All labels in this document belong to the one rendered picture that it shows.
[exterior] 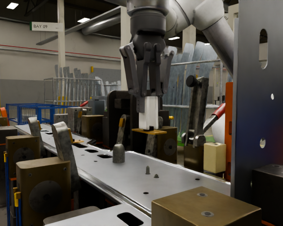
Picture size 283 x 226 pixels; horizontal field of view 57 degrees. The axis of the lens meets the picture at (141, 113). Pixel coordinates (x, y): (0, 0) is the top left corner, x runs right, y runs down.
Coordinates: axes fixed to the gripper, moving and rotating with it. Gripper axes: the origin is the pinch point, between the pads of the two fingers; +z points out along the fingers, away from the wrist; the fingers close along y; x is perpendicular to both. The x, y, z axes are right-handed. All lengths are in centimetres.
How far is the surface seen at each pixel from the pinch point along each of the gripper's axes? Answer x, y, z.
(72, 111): -76, -11, 4
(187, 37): -558, -568, -181
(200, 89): 1.4, -14.7, -5.0
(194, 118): -0.3, -14.5, 2.2
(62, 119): -102, -15, 10
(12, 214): -41, 21, 32
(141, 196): 9.6, 8.7, 13.4
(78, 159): -20.5, 8.0, 13.3
